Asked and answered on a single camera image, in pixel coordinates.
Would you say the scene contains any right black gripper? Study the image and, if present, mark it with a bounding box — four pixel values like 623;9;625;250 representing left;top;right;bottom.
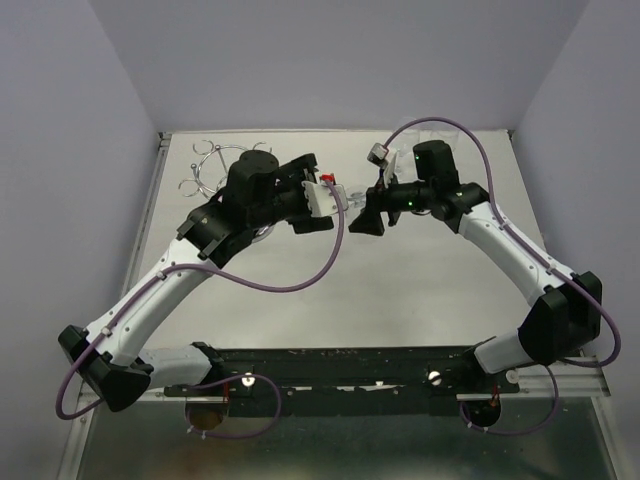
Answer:
349;167;434;236

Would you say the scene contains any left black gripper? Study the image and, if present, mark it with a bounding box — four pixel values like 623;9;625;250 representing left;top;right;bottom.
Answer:
248;155;334;234

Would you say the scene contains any textured glass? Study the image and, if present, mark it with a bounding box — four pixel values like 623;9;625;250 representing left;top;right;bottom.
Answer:
346;185;367;215

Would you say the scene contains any chrome wine glass rack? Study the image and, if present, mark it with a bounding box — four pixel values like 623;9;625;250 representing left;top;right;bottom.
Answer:
178;140;276;244

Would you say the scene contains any tall stemmed wine glass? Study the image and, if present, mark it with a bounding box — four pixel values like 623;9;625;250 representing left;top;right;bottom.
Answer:
431;129;460;151

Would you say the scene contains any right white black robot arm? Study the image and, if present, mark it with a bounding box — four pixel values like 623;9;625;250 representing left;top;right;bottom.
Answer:
349;140;602;392

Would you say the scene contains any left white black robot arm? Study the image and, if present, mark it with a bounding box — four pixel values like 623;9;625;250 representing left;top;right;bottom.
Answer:
58;150;348;412

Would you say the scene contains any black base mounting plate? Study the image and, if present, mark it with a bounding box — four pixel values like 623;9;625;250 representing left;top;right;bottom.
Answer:
164;346;519;417

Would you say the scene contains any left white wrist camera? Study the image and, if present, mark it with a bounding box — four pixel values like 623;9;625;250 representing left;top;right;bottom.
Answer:
302;180;348;218

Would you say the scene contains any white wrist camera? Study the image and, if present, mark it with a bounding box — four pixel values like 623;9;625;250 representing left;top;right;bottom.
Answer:
302;180;348;218
367;143;397;187

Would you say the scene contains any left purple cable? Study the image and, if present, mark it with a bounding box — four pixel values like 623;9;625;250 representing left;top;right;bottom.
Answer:
54;182;347;441

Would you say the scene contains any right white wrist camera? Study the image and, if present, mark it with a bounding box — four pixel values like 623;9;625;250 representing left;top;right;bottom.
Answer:
367;143;397;187

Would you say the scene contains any aluminium rail frame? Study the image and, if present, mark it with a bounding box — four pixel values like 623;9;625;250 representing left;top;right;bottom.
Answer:
59;130;610;479

